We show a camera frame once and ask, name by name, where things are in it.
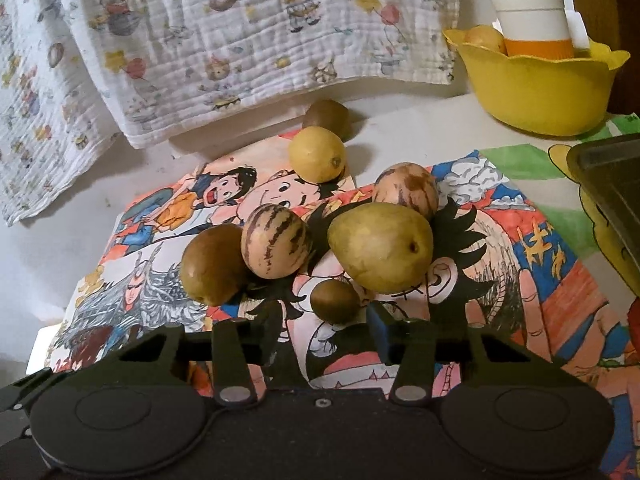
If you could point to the large green pear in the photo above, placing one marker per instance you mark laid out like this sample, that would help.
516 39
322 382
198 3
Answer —
381 247

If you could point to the dark plastic tray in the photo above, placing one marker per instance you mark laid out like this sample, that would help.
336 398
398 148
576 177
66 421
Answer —
612 185

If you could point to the printed white muslin blanket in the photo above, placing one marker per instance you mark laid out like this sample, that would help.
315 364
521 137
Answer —
210 40

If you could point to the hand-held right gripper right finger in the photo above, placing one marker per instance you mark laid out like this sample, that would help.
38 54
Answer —
382 331

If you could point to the yellow lemon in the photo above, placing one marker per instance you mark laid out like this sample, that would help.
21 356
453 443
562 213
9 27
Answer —
317 154

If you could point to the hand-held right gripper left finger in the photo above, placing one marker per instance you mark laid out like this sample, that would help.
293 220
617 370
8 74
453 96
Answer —
270 321

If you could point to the brownish green pear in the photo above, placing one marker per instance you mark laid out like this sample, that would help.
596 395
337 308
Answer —
216 264

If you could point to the striped pepino melon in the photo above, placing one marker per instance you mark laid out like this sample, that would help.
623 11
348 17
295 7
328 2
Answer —
406 191
274 241

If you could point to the white card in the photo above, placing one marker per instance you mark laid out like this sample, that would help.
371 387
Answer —
579 30

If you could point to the yellow scalloped plastic bowl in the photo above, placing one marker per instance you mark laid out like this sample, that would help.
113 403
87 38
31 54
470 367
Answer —
537 90

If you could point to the white and orange cup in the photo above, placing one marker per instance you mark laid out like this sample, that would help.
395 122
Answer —
532 17

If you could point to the small brown kiwi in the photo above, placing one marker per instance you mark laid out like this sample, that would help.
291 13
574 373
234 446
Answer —
334 300

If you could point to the armored figure drawing paper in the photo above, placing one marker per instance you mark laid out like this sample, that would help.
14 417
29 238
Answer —
125 305

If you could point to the yellow bear drawing paper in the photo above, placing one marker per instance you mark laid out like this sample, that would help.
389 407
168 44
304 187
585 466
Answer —
565 190

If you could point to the large brown kiwi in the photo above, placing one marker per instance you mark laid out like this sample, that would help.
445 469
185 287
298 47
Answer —
326 119

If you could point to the black-haired face drawing paper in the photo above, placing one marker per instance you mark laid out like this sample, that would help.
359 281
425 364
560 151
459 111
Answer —
505 280

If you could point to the reddish yellow pear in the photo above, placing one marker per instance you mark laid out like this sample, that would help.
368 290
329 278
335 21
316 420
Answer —
484 37

